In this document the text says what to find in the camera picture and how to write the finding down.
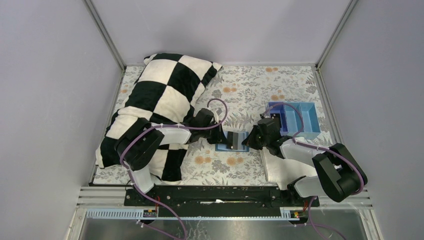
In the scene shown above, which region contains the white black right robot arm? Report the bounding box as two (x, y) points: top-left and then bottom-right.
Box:
(242, 118), (368, 203)

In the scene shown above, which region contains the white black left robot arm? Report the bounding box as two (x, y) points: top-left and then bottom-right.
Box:
(114, 108), (227, 193)

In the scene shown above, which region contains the blue three-compartment tray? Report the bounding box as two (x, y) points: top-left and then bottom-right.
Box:
(266, 101), (321, 140)

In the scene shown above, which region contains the white folded towel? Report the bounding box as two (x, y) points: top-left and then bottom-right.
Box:
(259, 148), (317, 191)

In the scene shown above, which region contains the black white checkered pillow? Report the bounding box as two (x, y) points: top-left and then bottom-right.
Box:
(95, 53), (222, 185)

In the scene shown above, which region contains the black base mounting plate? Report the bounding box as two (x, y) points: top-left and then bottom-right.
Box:
(124, 185), (310, 218)

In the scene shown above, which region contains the aluminium frame rail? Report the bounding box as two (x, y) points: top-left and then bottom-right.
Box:
(67, 185), (383, 240)

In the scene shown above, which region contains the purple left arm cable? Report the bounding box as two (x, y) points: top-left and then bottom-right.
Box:
(119, 98), (229, 240)

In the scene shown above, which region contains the black credit card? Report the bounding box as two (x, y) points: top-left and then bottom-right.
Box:
(226, 131), (239, 150)

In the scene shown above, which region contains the blue card holder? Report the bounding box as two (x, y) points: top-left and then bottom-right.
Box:
(215, 131), (250, 153)

